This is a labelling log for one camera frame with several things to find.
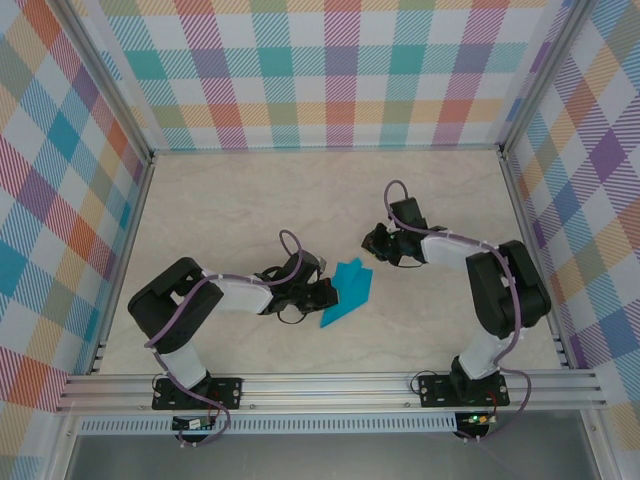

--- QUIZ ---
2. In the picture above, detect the blue square paper sheet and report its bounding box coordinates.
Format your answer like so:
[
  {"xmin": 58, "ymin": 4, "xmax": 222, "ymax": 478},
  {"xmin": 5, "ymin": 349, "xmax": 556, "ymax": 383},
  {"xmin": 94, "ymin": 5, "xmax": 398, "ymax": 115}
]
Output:
[{"xmin": 318, "ymin": 258, "xmax": 374, "ymax": 329}]

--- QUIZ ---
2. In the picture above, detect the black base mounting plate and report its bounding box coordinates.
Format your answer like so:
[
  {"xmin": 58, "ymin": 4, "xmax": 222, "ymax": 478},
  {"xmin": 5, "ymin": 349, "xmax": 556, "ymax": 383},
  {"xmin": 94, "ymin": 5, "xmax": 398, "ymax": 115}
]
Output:
[
  {"xmin": 417, "ymin": 372, "xmax": 510, "ymax": 409},
  {"xmin": 151, "ymin": 377, "xmax": 245, "ymax": 412}
]

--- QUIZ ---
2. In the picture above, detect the grey metal panel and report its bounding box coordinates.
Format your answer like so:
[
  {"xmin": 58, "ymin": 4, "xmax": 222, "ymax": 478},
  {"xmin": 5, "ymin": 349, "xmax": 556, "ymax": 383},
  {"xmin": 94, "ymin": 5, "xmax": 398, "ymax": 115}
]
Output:
[{"xmin": 64, "ymin": 432, "xmax": 601, "ymax": 480}]

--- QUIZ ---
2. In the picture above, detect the circuit board white label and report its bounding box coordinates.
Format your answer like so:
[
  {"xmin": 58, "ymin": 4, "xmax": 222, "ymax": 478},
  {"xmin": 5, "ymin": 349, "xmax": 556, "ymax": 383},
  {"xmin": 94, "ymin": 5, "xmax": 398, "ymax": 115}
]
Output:
[{"xmin": 171, "ymin": 416, "xmax": 217, "ymax": 432}]

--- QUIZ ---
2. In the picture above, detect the purple cable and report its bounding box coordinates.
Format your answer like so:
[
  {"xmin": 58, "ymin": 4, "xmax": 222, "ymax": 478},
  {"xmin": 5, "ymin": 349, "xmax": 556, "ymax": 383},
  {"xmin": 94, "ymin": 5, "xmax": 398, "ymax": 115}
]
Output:
[
  {"xmin": 383, "ymin": 180, "xmax": 532, "ymax": 445},
  {"xmin": 144, "ymin": 229, "xmax": 304, "ymax": 449}
]

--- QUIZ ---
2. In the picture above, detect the aluminium cross rail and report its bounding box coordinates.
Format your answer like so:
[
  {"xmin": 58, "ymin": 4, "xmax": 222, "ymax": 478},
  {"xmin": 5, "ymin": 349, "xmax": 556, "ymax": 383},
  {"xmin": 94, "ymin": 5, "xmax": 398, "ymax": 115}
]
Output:
[{"xmin": 55, "ymin": 368, "xmax": 609, "ymax": 414}]

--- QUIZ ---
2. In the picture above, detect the thin aluminium rail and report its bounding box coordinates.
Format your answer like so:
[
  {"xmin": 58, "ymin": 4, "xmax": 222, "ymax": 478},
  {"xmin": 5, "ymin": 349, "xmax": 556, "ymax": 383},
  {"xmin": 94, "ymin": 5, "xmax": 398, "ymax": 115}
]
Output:
[{"xmin": 149, "ymin": 143, "xmax": 506, "ymax": 154}]

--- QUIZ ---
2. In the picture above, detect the slotted grey cable duct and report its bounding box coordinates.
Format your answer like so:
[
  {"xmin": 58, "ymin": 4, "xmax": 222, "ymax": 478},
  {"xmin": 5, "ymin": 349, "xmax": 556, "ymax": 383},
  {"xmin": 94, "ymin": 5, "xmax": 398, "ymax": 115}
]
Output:
[{"xmin": 77, "ymin": 412, "xmax": 459, "ymax": 435}]

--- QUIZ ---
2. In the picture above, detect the aluminium side rail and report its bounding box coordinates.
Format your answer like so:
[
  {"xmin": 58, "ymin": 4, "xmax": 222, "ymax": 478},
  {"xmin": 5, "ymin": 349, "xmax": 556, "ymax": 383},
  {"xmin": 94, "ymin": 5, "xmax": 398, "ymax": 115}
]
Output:
[
  {"xmin": 499, "ymin": 149, "xmax": 571, "ymax": 371},
  {"xmin": 87, "ymin": 152, "xmax": 157, "ymax": 376}
]

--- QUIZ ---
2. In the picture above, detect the aluminium frame post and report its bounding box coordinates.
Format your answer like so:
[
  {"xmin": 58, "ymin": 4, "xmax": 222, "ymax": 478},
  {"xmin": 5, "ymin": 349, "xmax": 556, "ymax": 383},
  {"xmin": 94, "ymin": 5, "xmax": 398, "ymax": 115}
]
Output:
[
  {"xmin": 49, "ymin": 0, "xmax": 156, "ymax": 161},
  {"xmin": 499, "ymin": 0, "xmax": 601, "ymax": 156}
]

